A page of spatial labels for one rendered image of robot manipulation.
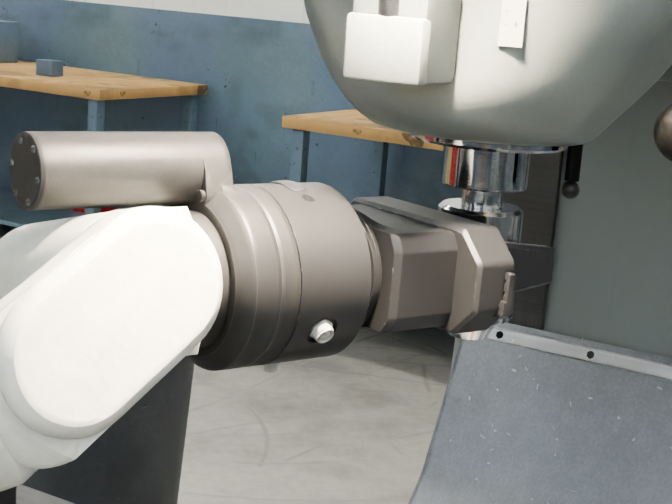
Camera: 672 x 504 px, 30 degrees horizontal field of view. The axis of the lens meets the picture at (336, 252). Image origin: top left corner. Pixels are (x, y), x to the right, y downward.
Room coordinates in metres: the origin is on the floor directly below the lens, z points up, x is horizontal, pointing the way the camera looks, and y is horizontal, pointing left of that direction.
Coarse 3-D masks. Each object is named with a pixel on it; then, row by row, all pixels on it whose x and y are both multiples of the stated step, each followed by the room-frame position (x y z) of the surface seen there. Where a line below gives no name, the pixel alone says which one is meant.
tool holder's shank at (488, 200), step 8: (464, 192) 0.68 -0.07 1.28; (472, 192) 0.67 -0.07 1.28; (480, 192) 0.67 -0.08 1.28; (488, 192) 0.67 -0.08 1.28; (464, 200) 0.68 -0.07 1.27; (472, 200) 0.67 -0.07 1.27; (480, 200) 0.67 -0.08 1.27; (488, 200) 0.67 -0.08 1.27; (496, 200) 0.67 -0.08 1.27; (488, 208) 0.67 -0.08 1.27; (496, 208) 0.68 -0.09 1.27
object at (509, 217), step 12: (444, 204) 0.68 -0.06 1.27; (456, 204) 0.68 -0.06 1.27; (504, 204) 0.69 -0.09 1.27; (468, 216) 0.66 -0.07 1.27; (480, 216) 0.66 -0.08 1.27; (492, 216) 0.66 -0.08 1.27; (504, 216) 0.66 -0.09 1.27; (516, 216) 0.67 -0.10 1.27; (504, 228) 0.66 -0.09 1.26; (516, 228) 0.67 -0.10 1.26
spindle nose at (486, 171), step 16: (448, 160) 0.67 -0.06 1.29; (464, 160) 0.66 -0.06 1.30; (480, 160) 0.66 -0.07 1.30; (496, 160) 0.66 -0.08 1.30; (512, 160) 0.66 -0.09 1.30; (528, 160) 0.67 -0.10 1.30; (448, 176) 0.67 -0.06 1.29; (464, 176) 0.66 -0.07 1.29; (480, 176) 0.66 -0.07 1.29; (496, 176) 0.66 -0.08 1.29; (512, 176) 0.66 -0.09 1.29; (496, 192) 0.66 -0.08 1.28; (512, 192) 0.67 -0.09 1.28
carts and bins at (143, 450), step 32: (160, 384) 2.43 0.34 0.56; (128, 416) 2.39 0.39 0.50; (160, 416) 2.45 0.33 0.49; (96, 448) 2.37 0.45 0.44; (128, 448) 2.40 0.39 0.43; (160, 448) 2.46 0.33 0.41; (32, 480) 2.37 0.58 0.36; (64, 480) 2.36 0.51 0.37; (96, 480) 2.37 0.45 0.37; (128, 480) 2.40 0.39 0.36; (160, 480) 2.47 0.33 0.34
